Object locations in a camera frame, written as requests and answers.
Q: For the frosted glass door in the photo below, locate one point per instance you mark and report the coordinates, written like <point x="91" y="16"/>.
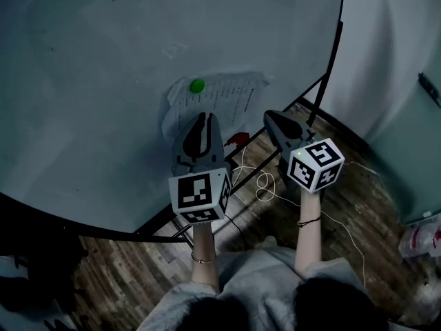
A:
<point x="413" y="150"/>

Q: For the white printed paper sheet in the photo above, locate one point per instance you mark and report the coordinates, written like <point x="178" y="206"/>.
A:
<point x="237" y="98"/>

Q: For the round green magnet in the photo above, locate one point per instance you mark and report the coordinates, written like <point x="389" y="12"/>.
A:
<point x="197" y="85"/>

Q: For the person's light shoe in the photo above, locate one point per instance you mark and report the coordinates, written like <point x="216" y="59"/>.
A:
<point x="270" y="240"/>

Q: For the person's grey top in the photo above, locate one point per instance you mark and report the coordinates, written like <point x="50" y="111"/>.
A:
<point x="262" y="288"/>

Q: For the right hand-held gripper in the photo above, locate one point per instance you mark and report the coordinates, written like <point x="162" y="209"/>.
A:
<point x="317" y="167"/>

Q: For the person's right forearm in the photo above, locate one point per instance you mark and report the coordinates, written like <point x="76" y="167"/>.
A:
<point x="308" y="240"/>

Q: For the large clear water jug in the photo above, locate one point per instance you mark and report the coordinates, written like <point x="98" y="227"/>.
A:
<point x="422" y="241"/>

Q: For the black metal board stand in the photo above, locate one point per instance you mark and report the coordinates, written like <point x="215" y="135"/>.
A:
<point x="320" y="81"/>

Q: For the white whiteboard with black frame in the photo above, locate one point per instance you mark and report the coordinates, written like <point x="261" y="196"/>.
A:
<point x="103" y="98"/>

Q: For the person's left forearm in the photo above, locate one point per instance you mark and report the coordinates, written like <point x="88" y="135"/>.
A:
<point x="205" y="240"/>

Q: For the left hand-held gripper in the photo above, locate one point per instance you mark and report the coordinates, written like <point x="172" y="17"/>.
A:
<point x="198" y="191"/>

